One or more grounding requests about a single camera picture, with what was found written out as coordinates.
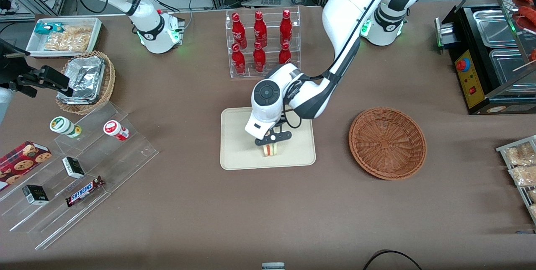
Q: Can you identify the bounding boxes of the steel warmer pan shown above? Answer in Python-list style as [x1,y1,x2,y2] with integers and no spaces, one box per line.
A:
[473,10,520,49]
[489,48,536,86]

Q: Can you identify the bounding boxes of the teal snack packet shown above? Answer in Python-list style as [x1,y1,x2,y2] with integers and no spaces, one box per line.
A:
[34,22,63,35]

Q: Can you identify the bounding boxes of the white rectangular bin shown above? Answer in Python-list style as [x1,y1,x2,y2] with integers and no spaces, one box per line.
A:
[25,17,103,58]

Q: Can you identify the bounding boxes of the red lid cup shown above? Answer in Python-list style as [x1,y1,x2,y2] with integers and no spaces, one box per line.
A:
[103,120,130,141]

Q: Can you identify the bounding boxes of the clear acrylic bottle rack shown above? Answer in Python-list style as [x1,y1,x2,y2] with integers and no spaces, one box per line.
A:
[225,5,301,79]

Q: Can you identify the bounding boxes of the brown wicker basket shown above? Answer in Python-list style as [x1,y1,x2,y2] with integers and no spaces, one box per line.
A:
[348,107,427,180]

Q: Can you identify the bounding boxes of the green lid cup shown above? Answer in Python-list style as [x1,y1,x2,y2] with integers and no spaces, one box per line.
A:
[49,116,82,139]

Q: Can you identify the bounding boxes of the red cola bottle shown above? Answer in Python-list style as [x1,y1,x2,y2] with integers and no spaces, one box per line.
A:
[232,13,247,49]
[279,9,293,46]
[253,10,268,48]
[278,42,292,65]
[231,43,246,75]
[253,41,266,73]

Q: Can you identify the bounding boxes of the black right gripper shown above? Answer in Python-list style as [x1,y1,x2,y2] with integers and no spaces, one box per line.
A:
[0,39,71,98]

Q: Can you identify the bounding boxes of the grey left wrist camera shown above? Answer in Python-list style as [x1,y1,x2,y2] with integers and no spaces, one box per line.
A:
[255,131,292,146]

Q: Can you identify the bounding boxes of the aluminium foil container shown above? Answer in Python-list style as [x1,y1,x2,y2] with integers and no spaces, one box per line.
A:
[57,56,106,104]

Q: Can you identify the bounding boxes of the grey wire tray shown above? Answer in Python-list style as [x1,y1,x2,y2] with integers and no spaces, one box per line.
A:
[496,135,536,225]

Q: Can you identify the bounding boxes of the red plaid cookie box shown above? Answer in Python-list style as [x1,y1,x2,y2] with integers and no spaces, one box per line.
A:
[0,141,52,191]

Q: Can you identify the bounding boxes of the black food warmer cabinet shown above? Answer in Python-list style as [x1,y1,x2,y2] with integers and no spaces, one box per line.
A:
[435,0,536,116]

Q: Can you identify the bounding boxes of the beige plastic tray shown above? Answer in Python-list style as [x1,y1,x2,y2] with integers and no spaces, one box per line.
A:
[220,107,317,171]

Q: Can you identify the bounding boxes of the clear bag of crackers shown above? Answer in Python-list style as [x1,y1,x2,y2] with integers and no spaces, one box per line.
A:
[44,25,93,52]

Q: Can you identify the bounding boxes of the clear acrylic step display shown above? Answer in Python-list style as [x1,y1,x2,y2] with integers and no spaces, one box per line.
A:
[0,102,159,250]

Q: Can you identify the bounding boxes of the tan wicker basket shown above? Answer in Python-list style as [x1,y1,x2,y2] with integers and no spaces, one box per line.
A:
[55,51,116,115]

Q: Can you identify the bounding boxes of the small black box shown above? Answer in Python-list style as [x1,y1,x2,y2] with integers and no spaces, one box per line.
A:
[22,185,50,206]
[62,157,85,179]

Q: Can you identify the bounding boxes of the snickers chocolate bar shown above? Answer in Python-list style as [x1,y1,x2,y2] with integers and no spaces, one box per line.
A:
[65,176,105,208]

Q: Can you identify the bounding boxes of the black floor cable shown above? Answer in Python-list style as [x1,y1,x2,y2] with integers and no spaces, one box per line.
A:
[363,249,423,270]

